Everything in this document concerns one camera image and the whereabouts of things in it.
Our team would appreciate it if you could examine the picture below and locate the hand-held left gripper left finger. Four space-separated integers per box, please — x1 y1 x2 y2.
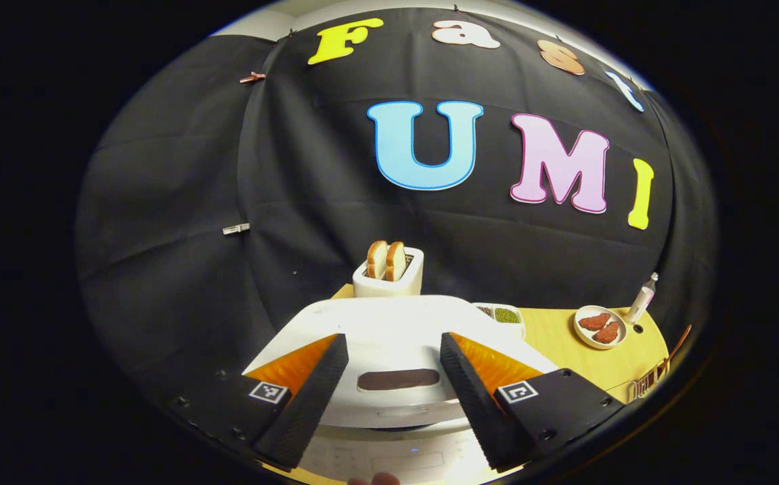
170 333 349 471

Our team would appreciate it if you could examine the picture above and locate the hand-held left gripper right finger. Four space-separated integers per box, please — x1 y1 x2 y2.
439 331 625 472

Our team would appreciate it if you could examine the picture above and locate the white rice cooker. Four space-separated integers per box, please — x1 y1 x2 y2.
242 295 562 485

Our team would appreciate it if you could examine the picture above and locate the wire chopstick holder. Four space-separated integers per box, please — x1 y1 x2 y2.
628 360 671 399

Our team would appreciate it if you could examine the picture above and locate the brown wooden spoon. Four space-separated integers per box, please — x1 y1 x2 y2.
658 324 693 378

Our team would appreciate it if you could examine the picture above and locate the white divided seasoning dish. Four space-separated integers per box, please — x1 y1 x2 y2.
473 302 527 337

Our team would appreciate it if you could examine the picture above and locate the white round plate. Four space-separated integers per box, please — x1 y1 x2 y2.
574 305 628 350

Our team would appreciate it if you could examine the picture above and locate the white toaster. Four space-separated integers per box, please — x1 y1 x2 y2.
352 247 425 299

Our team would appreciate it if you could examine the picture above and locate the toast bread slice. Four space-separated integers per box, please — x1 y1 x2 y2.
366 240 390 280
385 242 407 282

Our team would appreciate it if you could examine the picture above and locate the small clear plastic bottle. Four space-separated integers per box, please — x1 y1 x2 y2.
625 272 659 325

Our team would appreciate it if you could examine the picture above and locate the black backdrop cloth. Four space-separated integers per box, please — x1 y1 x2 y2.
74 7 720 418

